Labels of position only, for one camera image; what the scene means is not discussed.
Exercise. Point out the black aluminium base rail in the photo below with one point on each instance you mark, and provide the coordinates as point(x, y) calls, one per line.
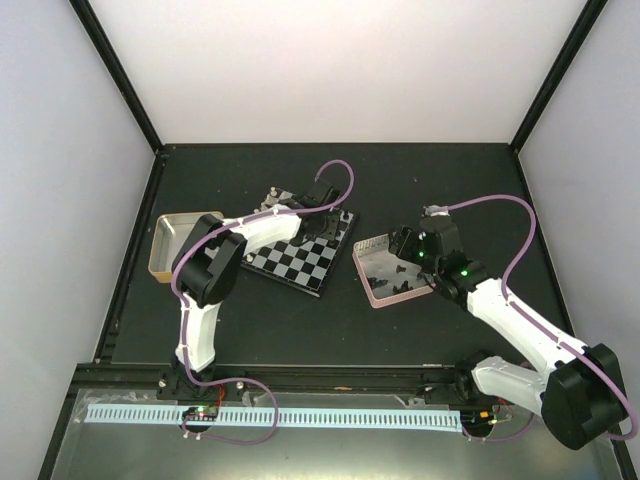
point(447, 385)

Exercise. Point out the small green circuit board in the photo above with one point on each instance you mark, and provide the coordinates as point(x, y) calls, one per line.
point(200, 413)

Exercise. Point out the light blue cable duct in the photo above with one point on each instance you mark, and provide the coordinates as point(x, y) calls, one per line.
point(382, 419)

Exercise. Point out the right black frame post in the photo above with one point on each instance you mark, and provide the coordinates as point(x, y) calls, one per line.
point(573, 43)

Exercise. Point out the black and silver chessboard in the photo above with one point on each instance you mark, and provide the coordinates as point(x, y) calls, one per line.
point(307, 267)

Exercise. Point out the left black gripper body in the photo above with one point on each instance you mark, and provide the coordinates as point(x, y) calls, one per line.
point(322, 228)

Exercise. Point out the black frame post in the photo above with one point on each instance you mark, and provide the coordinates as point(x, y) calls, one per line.
point(90, 22)
point(573, 43)

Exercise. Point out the left black frame post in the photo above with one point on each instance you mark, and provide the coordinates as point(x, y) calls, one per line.
point(90, 22)

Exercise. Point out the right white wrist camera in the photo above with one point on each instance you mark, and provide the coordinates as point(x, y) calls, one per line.
point(434, 210)

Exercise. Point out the gold metal tin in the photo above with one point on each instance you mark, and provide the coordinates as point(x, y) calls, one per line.
point(171, 230)

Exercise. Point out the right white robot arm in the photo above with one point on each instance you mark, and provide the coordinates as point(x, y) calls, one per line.
point(576, 389)

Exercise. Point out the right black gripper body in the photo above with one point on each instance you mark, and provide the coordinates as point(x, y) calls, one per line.
point(404, 240)

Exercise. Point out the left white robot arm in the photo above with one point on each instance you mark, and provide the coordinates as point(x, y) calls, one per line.
point(206, 271)

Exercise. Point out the pink metal tin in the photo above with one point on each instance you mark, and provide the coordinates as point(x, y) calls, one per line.
point(372, 259)

